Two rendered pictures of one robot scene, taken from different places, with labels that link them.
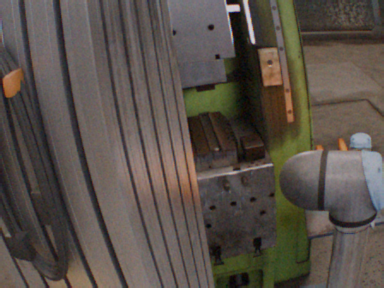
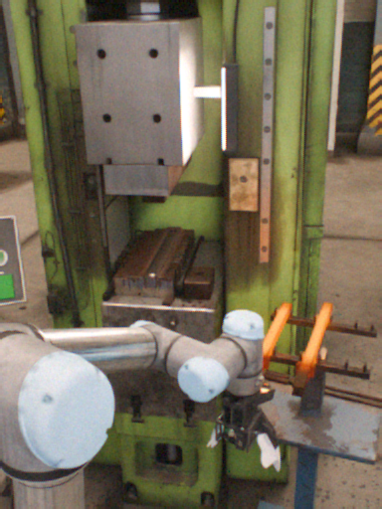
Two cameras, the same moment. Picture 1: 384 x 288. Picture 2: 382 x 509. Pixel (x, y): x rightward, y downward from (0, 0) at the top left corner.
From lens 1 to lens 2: 0.63 m
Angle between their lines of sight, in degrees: 11
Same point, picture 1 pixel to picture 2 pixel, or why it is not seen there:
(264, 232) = not seen: hidden behind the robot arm
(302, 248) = not seen: hidden behind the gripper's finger
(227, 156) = (161, 286)
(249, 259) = (178, 427)
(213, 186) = (135, 317)
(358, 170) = (16, 384)
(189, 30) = (128, 118)
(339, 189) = not seen: outside the picture
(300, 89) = (286, 222)
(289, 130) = (260, 272)
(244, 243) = (171, 402)
